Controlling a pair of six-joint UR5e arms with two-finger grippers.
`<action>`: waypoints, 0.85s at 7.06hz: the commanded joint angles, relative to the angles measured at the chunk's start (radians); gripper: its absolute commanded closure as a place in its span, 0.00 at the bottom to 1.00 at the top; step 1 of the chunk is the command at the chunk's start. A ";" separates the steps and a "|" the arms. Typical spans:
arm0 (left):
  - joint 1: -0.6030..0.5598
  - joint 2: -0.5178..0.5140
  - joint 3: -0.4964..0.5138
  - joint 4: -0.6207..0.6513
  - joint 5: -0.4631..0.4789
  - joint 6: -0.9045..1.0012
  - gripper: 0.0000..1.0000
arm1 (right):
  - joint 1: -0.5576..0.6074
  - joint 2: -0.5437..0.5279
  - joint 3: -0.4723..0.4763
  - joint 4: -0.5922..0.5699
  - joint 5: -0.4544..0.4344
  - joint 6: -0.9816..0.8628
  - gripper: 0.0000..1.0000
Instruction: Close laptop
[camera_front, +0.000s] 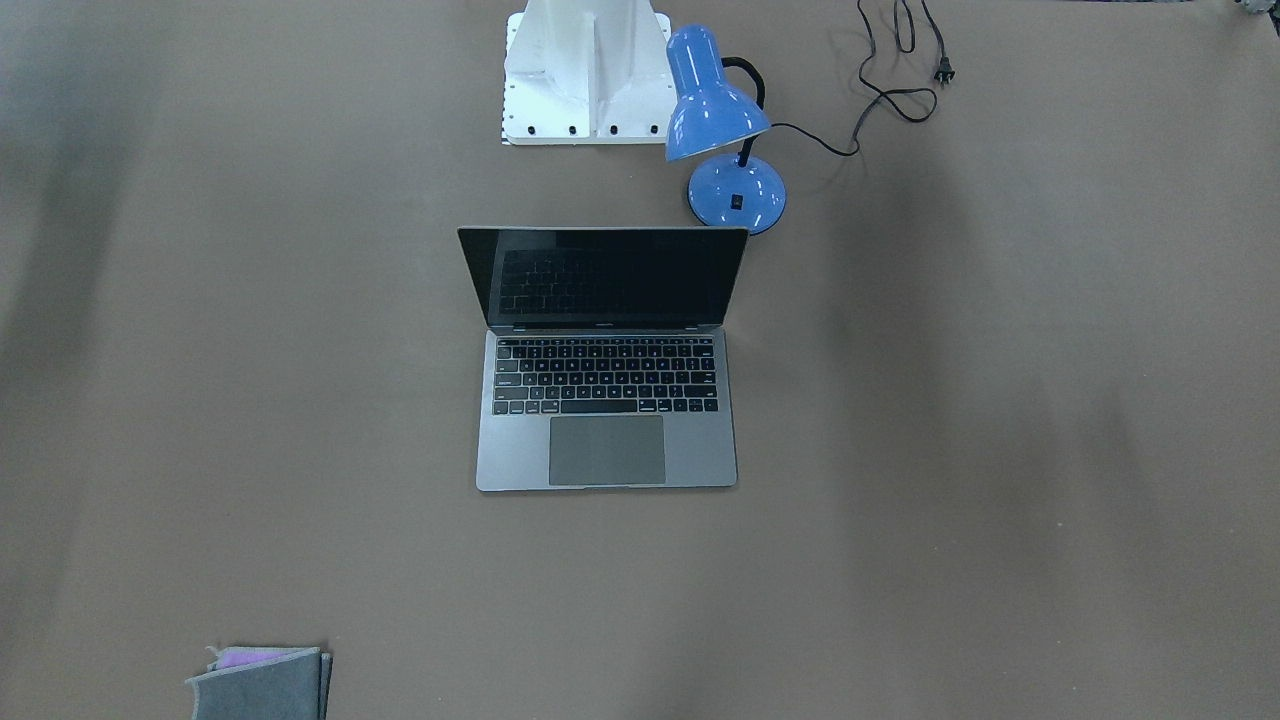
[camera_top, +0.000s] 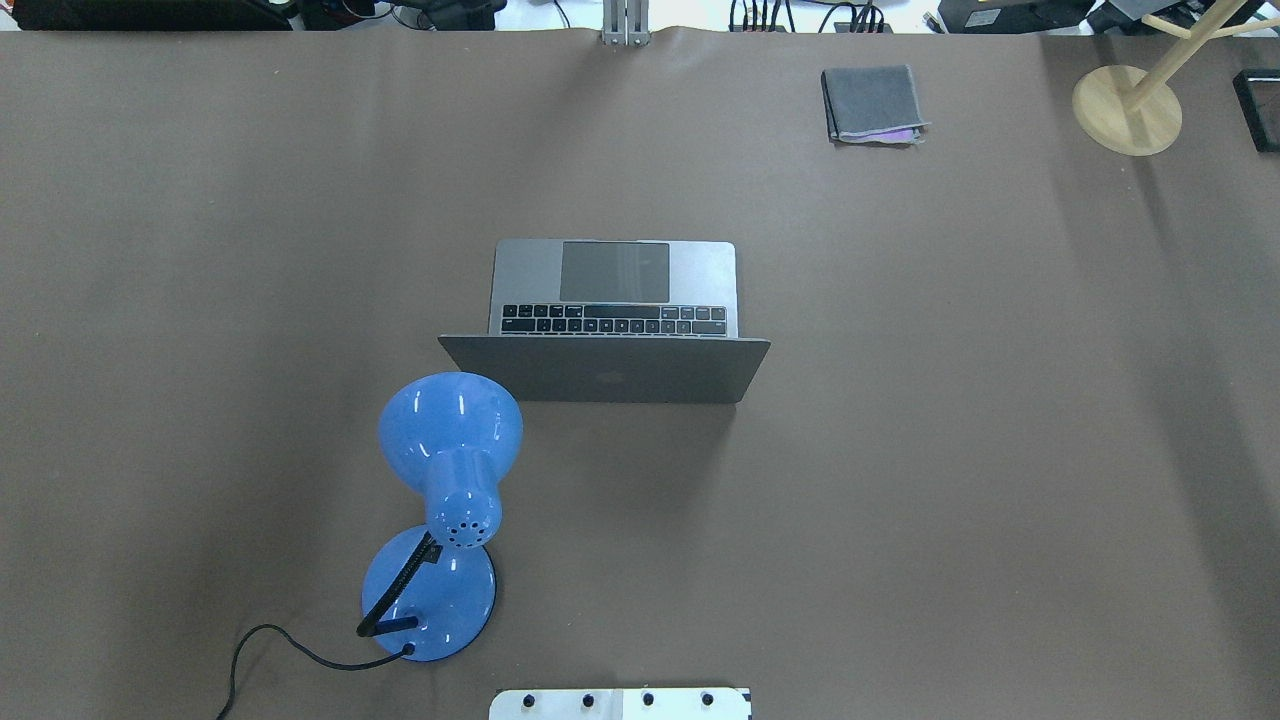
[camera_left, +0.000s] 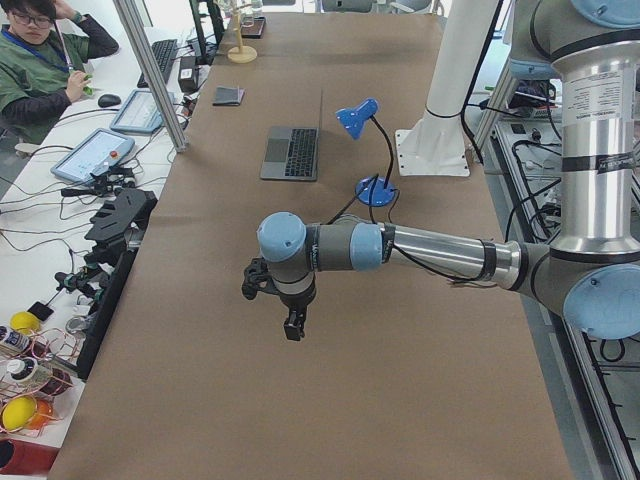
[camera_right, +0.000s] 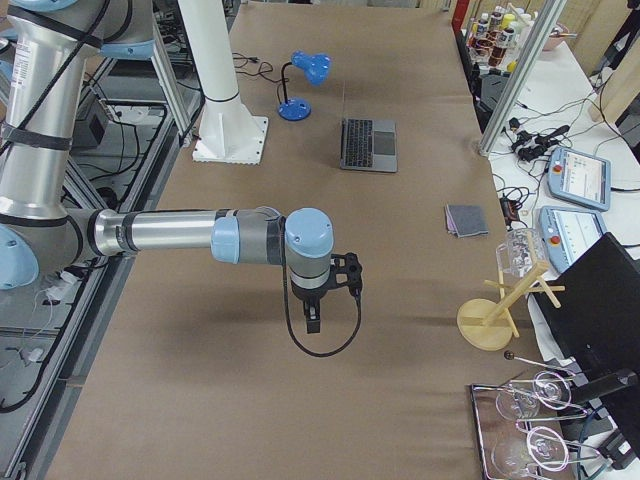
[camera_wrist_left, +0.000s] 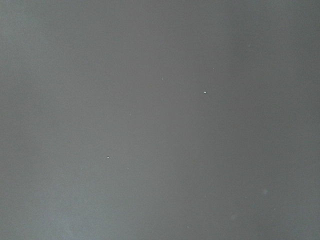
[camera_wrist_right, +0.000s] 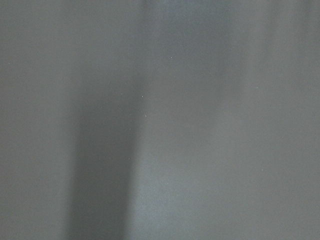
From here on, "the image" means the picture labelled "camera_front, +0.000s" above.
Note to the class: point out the grey laptop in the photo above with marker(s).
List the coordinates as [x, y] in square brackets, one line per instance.
[606, 364]

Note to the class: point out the blue desk lamp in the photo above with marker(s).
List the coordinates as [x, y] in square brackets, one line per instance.
[719, 112]

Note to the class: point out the folded grey cloth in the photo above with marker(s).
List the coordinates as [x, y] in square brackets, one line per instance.
[245, 682]

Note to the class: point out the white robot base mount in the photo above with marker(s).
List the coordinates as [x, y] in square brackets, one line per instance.
[581, 72]

